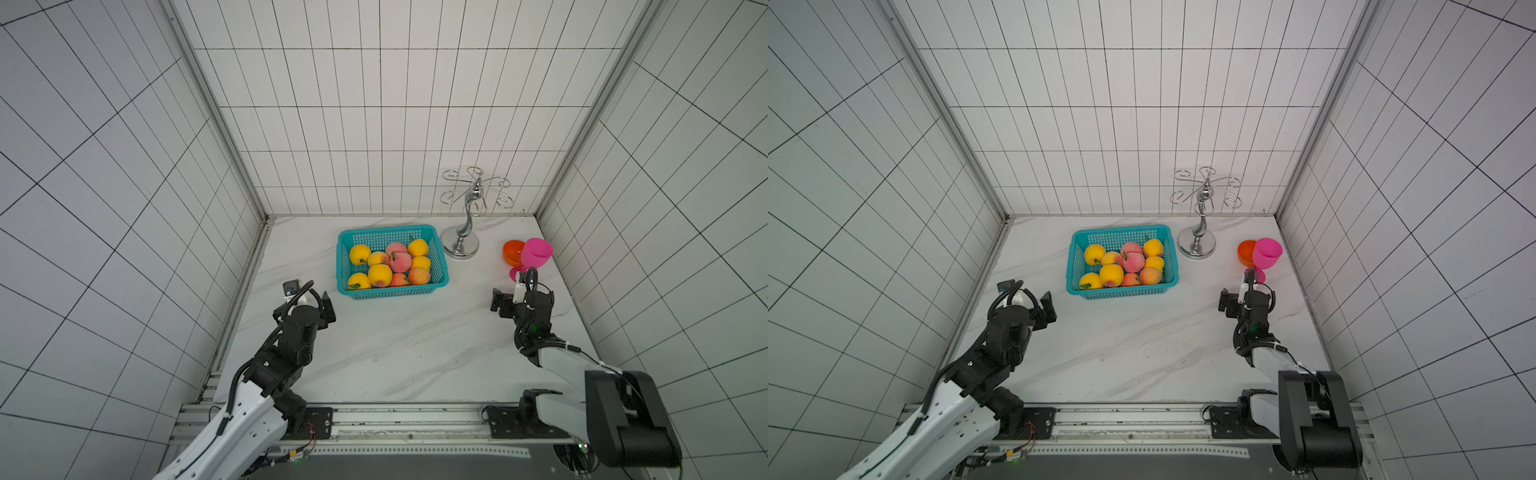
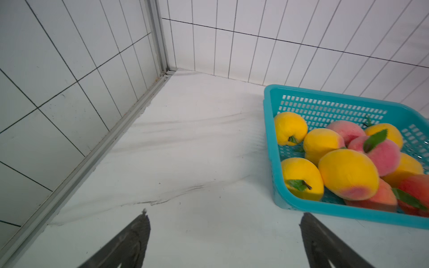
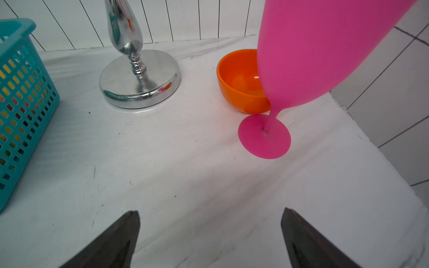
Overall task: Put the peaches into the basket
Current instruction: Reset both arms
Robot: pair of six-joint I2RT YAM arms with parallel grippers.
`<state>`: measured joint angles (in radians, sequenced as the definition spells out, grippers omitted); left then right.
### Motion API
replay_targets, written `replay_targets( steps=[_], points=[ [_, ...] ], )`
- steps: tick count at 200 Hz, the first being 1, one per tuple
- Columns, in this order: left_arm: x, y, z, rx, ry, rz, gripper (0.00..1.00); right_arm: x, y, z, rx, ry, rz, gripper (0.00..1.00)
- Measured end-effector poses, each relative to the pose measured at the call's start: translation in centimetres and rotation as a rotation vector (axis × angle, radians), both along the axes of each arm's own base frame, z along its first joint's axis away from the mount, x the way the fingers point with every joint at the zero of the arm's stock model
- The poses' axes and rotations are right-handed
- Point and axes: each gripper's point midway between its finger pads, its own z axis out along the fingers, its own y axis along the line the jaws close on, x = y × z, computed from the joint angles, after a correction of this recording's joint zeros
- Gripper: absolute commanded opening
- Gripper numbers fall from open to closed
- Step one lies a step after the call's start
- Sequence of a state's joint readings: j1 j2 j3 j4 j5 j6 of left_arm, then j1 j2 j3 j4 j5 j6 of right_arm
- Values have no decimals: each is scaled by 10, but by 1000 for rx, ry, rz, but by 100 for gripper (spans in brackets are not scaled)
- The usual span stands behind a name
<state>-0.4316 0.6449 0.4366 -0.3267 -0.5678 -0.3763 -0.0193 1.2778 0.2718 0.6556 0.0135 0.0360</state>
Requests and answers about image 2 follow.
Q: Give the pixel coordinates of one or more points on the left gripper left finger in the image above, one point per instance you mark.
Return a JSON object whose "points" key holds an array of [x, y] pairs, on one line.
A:
{"points": [[127, 249]]}

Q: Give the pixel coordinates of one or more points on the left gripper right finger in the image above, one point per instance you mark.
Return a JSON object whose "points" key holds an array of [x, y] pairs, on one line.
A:
{"points": [[326, 250]]}

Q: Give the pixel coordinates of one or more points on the yellow peach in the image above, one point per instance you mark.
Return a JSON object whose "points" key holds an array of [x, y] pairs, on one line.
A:
{"points": [[393, 133], [408, 167], [290, 128], [303, 179], [384, 200], [349, 174]]}

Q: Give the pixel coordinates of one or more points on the orange-pink peach bottom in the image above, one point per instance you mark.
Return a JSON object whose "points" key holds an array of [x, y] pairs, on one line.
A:
{"points": [[319, 142]]}

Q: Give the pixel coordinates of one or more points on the orange-red peach top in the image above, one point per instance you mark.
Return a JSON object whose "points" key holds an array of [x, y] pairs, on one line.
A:
{"points": [[413, 195]]}

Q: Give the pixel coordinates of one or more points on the pink peach top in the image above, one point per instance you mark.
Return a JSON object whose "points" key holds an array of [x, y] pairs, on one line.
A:
{"points": [[384, 153]]}

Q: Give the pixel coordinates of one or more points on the pink peach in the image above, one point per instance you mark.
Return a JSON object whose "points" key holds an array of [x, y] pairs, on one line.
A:
{"points": [[347, 130], [384, 153]]}

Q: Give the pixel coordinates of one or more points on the teal plastic basket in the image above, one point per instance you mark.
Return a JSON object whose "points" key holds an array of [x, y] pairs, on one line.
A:
{"points": [[320, 108]]}

